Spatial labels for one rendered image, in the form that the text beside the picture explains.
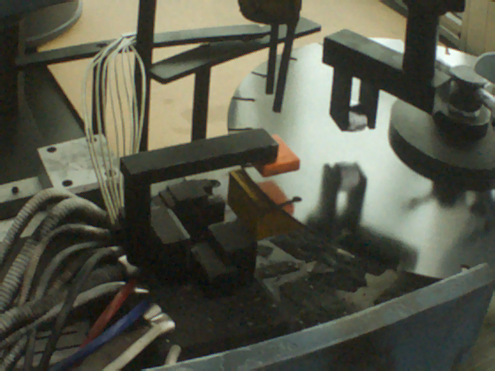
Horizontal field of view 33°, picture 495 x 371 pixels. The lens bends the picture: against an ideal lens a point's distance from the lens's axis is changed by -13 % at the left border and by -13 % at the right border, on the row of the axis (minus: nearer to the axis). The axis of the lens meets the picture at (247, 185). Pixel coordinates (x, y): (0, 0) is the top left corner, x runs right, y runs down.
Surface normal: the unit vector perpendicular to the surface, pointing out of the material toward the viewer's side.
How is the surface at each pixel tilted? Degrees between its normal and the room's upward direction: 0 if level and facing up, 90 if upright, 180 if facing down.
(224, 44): 0
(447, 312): 90
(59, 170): 0
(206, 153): 0
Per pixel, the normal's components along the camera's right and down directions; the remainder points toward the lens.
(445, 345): 0.44, 0.53
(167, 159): 0.07, -0.83
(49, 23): 0.77, 0.39
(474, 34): -0.90, 0.19
